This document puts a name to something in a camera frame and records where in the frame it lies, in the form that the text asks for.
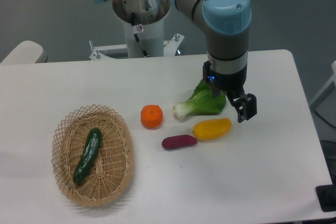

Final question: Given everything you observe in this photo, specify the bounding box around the yellow mango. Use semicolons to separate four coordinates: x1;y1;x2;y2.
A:
193;118;232;141

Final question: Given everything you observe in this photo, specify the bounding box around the white furniture at right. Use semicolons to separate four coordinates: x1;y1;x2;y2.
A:
308;61;335;111

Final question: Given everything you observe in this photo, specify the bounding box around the green bok choy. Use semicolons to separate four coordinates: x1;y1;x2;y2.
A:
172;80;226;121

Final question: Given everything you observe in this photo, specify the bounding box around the purple sweet potato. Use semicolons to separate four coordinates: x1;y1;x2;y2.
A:
162;135;197;150

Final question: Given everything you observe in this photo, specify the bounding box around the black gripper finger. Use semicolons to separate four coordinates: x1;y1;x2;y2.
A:
209;83;222;99
227;93;257;123

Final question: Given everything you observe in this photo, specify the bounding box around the woven wicker basket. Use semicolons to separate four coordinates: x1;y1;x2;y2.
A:
51;104;134;207

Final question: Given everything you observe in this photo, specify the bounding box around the black device at table edge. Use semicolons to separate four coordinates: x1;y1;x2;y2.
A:
316;184;335;212

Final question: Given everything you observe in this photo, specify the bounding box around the orange tangerine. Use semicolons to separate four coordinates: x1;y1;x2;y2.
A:
140;104;163;130

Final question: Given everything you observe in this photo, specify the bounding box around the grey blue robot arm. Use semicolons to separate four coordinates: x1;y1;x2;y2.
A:
94;0;257;122

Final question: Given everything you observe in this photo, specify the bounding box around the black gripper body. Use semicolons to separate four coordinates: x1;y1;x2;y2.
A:
203;61;247;98

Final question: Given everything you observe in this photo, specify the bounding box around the green cucumber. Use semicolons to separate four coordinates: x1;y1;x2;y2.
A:
72;127;102;184

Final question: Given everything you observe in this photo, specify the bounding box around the white chair armrest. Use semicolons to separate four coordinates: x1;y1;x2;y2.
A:
1;40;48;66

